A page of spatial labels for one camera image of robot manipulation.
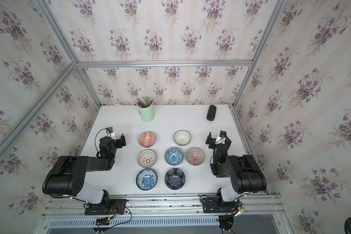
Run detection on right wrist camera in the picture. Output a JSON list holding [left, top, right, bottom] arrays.
[[219, 130, 227, 140]]

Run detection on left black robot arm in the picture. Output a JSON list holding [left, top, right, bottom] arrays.
[[42, 135, 126, 206]]

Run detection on colourful straws bundle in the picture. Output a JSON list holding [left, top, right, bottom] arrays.
[[136, 96, 153, 108]]

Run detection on blue floral shallow bowl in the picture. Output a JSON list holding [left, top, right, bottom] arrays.
[[136, 168, 158, 191]]

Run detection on black oblong case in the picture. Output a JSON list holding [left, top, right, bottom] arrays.
[[206, 105, 217, 121]]

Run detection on light green cup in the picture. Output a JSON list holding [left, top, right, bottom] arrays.
[[138, 104, 155, 122]]

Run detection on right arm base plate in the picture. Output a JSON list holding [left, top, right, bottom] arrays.
[[199, 196, 243, 214]]

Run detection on blue damask patterned bowl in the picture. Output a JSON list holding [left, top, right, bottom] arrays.
[[164, 147, 184, 166]]

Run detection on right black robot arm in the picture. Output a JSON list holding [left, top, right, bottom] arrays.
[[205, 131, 267, 203]]

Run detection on pink striped bowl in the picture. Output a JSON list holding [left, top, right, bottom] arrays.
[[185, 148, 205, 166]]

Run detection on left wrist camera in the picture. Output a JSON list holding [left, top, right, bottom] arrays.
[[105, 127, 114, 137]]

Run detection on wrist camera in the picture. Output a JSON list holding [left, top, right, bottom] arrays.
[[219, 130, 227, 140], [105, 127, 114, 137]]

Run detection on green triangle patterned bowl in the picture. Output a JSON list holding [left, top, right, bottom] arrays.
[[173, 130, 191, 146]]

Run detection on aluminium mounting rail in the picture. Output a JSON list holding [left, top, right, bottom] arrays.
[[40, 193, 286, 218]]

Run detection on red patterned bowl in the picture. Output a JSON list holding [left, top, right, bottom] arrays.
[[138, 132, 156, 148]]

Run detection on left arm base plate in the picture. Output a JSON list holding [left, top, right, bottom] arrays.
[[84, 199, 127, 215]]

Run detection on dark navy flower bowl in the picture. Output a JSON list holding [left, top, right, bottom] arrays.
[[164, 168, 186, 190]]

